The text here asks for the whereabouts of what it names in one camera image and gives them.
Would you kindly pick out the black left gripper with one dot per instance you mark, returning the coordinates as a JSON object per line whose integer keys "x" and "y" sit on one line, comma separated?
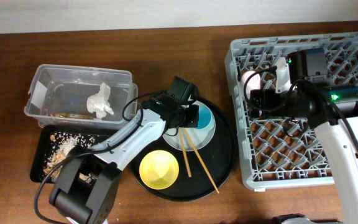
{"x": 193, "y": 120}

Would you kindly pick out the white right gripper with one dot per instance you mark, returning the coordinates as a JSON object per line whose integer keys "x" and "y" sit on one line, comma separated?
{"x": 266, "y": 109}

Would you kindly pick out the wooden chopstick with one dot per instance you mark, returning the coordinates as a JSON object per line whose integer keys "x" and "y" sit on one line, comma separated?
{"x": 182, "y": 144}
{"x": 201, "y": 160}

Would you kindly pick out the blue cup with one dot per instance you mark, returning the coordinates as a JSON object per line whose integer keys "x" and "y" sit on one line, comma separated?
{"x": 204, "y": 117}

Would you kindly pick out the pink cup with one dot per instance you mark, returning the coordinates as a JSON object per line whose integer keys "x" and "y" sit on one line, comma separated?
{"x": 253, "y": 84}

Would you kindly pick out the yellow bowl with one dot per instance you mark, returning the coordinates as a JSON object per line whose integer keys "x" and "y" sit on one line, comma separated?
{"x": 159, "y": 169}

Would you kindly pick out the white tissue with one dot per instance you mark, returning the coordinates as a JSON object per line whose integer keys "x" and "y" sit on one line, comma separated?
{"x": 98, "y": 103}

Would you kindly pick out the gold snack wrapper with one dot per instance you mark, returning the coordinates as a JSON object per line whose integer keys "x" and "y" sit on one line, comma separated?
{"x": 71, "y": 115}

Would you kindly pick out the food scraps pile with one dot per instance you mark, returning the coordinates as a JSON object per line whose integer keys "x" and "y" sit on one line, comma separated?
{"x": 61, "y": 144}

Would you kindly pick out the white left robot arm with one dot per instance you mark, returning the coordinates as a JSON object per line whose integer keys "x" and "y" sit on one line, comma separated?
{"x": 86, "y": 187}

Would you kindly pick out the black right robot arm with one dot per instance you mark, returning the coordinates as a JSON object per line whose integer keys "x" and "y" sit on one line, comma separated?
{"x": 332, "y": 112}

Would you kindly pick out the grey dishwasher rack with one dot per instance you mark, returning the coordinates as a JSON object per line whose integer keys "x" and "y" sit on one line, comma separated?
{"x": 284, "y": 152}

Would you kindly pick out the grey plate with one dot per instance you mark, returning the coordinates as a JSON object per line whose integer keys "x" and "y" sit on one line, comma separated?
{"x": 200, "y": 137}

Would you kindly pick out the round black tray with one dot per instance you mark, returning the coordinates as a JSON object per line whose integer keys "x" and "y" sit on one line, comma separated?
{"x": 219, "y": 156}

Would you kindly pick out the clear plastic bin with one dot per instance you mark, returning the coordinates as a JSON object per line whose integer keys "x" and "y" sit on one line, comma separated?
{"x": 66, "y": 88}

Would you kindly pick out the black square tray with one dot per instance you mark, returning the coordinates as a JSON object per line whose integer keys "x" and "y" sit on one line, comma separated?
{"x": 44, "y": 141}

